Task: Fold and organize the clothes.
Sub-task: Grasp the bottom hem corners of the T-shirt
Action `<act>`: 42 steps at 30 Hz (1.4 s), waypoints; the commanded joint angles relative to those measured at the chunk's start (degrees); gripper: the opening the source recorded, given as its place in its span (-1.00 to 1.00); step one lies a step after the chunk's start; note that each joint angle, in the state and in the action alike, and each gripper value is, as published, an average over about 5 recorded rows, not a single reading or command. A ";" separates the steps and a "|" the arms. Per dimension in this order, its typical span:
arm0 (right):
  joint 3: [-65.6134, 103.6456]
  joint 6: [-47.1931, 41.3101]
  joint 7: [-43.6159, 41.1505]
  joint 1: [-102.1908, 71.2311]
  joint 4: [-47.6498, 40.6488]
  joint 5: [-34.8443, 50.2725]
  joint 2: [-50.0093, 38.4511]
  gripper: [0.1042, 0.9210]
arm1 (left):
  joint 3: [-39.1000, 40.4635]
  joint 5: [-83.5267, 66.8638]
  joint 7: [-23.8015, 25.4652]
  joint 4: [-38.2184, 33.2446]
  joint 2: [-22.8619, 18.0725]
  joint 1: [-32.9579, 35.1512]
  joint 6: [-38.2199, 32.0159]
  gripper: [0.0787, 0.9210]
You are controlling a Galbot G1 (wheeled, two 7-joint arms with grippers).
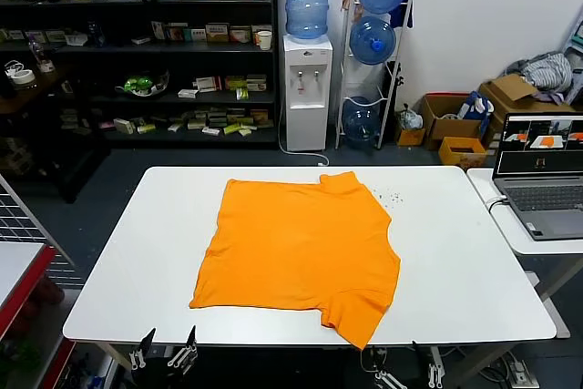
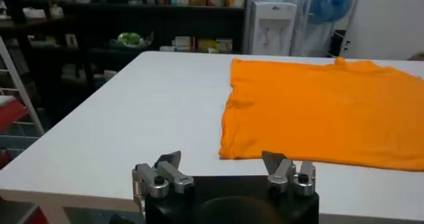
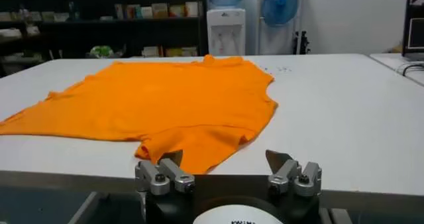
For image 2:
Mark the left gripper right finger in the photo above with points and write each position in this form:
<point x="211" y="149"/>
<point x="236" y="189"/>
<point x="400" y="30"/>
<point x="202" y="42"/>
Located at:
<point x="281" y="172"/>

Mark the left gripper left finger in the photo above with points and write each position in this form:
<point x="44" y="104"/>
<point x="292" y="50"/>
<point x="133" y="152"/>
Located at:
<point x="165" y="175"/>

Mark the orange t-shirt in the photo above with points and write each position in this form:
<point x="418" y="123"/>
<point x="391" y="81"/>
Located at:
<point x="324" y="112"/>

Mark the small flat white box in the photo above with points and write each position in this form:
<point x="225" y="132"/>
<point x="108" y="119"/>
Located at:
<point x="167" y="48"/>

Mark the white and red box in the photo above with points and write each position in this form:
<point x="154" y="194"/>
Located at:
<point x="183" y="43"/>

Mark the small green box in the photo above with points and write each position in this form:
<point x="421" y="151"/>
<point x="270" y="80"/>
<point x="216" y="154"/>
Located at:
<point x="213" y="50"/>

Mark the yellow green box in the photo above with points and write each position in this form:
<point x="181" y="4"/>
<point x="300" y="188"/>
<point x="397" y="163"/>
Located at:
<point x="207" y="43"/>

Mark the beige green box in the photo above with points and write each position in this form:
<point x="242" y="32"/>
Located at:
<point x="225" y="44"/>

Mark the green plastic bag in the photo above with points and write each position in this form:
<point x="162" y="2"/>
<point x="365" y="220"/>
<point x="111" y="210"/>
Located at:
<point x="130" y="39"/>

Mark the white water dispenser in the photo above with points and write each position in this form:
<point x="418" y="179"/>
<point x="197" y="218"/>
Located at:
<point x="271" y="30"/>

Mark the white jug rack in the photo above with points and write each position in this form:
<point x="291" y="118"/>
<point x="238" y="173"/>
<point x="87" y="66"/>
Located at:
<point x="296" y="20"/>

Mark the black shelving unit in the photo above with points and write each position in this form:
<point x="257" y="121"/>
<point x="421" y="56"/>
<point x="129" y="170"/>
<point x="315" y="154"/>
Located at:
<point x="99" y="20"/>

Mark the blue water jug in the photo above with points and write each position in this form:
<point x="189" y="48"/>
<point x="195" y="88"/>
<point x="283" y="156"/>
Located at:
<point x="331" y="1"/>

